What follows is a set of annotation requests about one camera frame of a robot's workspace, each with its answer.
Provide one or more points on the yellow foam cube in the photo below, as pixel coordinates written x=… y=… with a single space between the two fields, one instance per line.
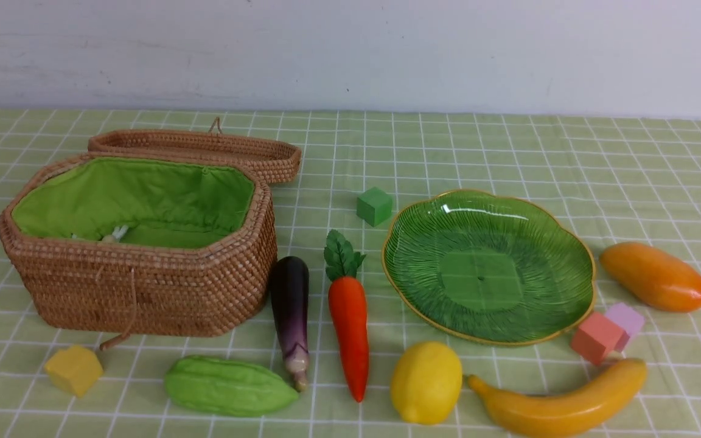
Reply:
x=74 y=370

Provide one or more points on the woven wicker basket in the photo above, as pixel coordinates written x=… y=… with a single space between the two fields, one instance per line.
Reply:
x=114 y=287

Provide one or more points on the orange mango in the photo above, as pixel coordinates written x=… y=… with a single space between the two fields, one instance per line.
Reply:
x=655 y=277

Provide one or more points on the red foam cube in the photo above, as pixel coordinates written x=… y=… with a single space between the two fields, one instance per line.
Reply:
x=596 y=337

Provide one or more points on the green glass leaf plate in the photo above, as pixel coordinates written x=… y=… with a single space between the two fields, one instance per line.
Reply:
x=491 y=269

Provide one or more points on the orange carrot with leaves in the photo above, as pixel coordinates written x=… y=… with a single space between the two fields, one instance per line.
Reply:
x=348 y=309

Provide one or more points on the green fabric basket liner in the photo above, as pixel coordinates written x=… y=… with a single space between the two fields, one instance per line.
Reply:
x=159 y=203

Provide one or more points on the yellow banana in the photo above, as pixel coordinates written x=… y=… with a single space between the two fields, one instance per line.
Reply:
x=564 y=415

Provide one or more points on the yellow lemon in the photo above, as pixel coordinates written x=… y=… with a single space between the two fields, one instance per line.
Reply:
x=426 y=383

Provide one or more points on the pink foam cube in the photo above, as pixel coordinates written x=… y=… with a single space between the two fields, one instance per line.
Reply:
x=628 y=319

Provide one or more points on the purple eggplant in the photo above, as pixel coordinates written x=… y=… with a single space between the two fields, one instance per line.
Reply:
x=289 y=295

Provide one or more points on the green checkered tablecloth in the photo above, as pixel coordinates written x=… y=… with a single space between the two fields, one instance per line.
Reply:
x=609 y=180

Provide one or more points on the green foam cube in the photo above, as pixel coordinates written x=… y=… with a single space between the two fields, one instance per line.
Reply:
x=374 y=206

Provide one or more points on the green bitter gourd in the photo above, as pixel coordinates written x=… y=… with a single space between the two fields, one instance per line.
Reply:
x=227 y=387

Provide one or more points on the woven wicker basket lid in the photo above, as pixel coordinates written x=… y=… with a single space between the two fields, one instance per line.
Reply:
x=270 y=161

